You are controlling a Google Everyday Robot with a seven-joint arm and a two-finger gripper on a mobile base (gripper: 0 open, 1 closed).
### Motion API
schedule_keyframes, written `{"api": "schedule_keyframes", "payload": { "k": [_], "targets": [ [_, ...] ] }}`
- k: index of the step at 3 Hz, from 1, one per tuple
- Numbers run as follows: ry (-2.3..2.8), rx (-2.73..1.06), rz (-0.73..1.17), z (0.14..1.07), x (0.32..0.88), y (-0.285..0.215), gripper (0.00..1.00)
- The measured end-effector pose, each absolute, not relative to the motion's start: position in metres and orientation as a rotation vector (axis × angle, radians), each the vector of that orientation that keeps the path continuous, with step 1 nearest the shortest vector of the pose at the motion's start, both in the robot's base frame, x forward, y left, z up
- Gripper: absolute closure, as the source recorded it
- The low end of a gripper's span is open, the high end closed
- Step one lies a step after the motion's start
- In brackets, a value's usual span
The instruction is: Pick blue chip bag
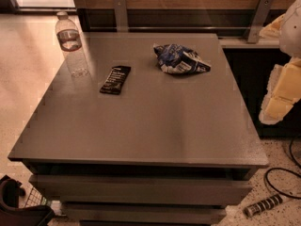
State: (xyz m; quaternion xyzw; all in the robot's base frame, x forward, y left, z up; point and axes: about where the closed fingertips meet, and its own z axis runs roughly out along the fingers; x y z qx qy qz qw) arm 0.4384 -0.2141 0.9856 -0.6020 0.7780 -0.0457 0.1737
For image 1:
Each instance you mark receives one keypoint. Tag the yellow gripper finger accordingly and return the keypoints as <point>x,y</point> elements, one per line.
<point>272,30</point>

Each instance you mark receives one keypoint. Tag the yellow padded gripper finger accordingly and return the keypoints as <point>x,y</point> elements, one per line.
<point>283,92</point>

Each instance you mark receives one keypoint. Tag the blue chip bag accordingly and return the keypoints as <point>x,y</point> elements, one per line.
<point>178,59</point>

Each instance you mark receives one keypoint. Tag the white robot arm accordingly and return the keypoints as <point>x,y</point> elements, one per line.
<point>290,31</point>

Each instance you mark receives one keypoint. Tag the black white striped cylinder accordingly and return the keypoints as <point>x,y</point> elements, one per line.
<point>263,205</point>

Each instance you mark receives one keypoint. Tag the grey drawer cabinet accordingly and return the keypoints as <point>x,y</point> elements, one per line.
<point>169,150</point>

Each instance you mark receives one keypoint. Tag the black snack bar wrapper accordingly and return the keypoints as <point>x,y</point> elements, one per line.
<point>115,80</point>

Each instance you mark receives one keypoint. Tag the clear plastic water bottle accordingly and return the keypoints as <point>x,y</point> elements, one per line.
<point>70,43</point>

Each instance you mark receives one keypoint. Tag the right metal wall bracket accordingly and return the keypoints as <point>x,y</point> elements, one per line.
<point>261,12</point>

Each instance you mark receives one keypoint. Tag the metal wall bracket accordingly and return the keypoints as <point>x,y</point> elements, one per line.
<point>261,12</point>
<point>121,15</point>

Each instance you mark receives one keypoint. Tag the left metal wall bracket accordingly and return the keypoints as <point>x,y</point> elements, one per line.
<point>121,15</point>

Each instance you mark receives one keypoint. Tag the wire basket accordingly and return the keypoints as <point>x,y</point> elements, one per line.
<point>35,198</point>

